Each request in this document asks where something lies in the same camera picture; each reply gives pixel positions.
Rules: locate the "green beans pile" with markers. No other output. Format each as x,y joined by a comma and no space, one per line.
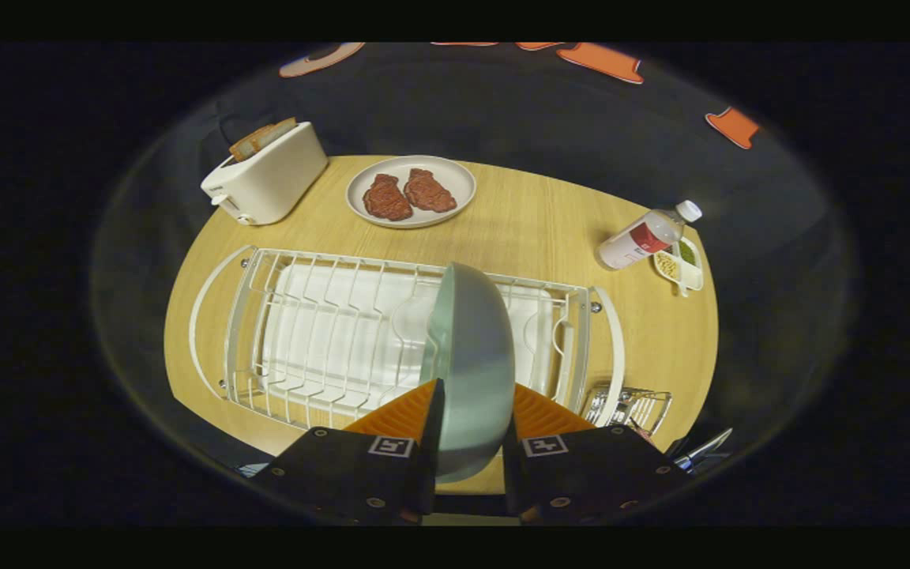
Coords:
686,251

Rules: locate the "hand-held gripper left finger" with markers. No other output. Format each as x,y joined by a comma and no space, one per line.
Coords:
433,427

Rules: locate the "pale green plate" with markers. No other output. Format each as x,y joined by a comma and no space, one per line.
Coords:
471,356

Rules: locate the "red meat piece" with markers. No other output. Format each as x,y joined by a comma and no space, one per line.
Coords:
427,191
386,197

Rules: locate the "shiny metal utensil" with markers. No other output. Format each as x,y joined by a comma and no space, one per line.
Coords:
704,449

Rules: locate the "white toaster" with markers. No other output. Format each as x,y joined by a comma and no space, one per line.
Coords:
273,178

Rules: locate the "white drip tray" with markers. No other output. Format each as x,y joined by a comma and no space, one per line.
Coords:
360,316

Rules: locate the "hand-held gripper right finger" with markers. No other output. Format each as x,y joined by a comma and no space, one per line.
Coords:
581,474

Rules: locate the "beige plate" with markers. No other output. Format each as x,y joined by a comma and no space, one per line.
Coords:
459,178

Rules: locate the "yellow beans pile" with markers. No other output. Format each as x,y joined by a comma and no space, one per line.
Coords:
666,265

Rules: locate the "white divided dish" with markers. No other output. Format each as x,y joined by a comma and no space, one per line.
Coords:
690,276

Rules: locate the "toast bread slices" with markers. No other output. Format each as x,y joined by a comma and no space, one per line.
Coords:
265,137

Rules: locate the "red label plastic bottle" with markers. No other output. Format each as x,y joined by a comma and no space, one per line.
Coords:
644,237

